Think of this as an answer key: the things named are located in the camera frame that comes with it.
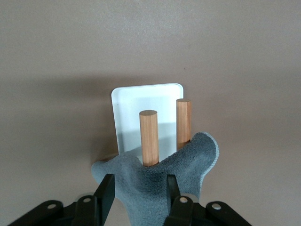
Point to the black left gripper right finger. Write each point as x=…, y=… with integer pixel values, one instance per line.
x=181, y=212

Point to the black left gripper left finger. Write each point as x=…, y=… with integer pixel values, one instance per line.
x=105, y=195

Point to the grey and pink cloth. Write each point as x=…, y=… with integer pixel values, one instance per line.
x=145, y=188

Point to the wooden chopsticks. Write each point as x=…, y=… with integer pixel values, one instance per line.
x=149, y=139
x=184, y=122

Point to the white rack tray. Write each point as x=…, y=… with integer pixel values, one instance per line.
x=127, y=113

